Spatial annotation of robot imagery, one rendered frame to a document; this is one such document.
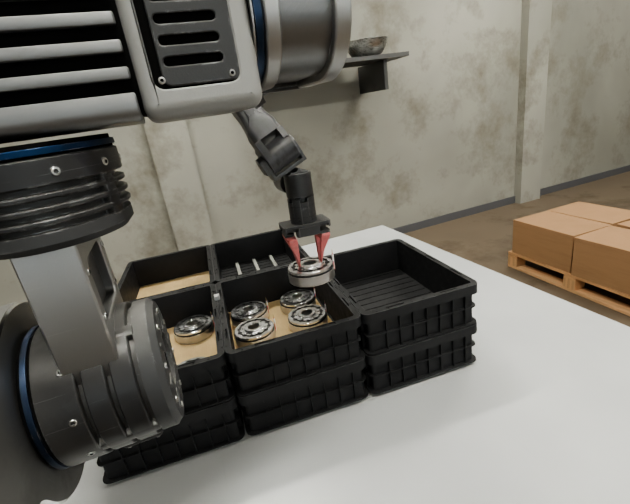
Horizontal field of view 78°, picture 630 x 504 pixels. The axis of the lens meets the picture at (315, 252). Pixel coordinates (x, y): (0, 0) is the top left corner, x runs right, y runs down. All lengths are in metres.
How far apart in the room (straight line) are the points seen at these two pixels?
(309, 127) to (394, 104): 0.88
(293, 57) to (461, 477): 0.75
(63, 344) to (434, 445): 0.71
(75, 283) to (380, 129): 3.66
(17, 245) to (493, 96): 4.59
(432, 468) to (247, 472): 0.36
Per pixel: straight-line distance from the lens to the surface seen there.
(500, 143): 4.86
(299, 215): 0.81
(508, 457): 0.91
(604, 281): 2.91
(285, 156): 0.78
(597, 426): 1.02
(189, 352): 1.07
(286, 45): 0.39
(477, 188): 4.73
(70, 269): 0.38
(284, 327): 1.06
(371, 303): 1.12
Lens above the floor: 1.37
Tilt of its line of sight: 20 degrees down
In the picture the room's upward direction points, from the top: 8 degrees counter-clockwise
